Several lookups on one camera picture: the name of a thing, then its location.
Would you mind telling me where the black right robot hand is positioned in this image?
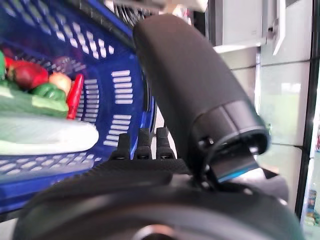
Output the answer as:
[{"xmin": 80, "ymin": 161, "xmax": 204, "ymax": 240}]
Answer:
[{"xmin": 12, "ymin": 13, "xmax": 305, "ymax": 240}]

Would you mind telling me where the green white napa cabbage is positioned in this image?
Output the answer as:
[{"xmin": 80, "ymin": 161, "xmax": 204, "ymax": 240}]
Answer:
[
  {"xmin": 0, "ymin": 86, "xmax": 69, "ymax": 118},
  {"xmin": 0, "ymin": 115, "xmax": 100, "ymax": 156}
]

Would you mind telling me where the blue plastic shopping basket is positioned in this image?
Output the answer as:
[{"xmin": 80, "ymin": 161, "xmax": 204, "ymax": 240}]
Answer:
[{"xmin": 0, "ymin": 0, "xmax": 159, "ymax": 216}]

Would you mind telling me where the red toy chili pepper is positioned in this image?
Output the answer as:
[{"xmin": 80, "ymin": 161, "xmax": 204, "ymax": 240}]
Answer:
[{"xmin": 66, "ymin": 73, "xmax": 85, "ymax": 120}]

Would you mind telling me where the peach toy onion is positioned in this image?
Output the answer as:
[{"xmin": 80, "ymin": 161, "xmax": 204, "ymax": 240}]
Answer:
[{"xmin": 48, "ymin": 71, "xmax": 73, "ymax": 94}]

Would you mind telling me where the green toy bell pepper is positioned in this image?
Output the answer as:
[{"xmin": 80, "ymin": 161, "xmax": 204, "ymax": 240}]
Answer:
[{"xmin": 31, "ymin": 83, "xmax": 67, "ymax": 101}]

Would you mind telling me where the dark red toy pepper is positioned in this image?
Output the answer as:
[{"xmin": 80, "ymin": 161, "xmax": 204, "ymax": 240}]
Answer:
[{"xmin": 4, "ymin": 57, "xmax": 50, "ymax": 90}]

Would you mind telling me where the white desk leg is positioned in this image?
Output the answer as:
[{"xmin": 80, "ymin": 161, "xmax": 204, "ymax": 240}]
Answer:
[{"xmin": 261, "ymin": 0, "xmax": 287, "ymax": 56}]

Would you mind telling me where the green toy lettuce head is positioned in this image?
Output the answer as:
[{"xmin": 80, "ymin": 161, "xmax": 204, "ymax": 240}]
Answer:
[{"xmin": 0, "ymin": 50, "xmax": 6, "ymax": 80}]

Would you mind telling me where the black vertical frame post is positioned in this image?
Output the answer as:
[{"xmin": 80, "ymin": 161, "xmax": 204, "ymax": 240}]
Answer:
[{"xmin": 294, "ymin": 0, "xmax": 320, "ymax": 217}]

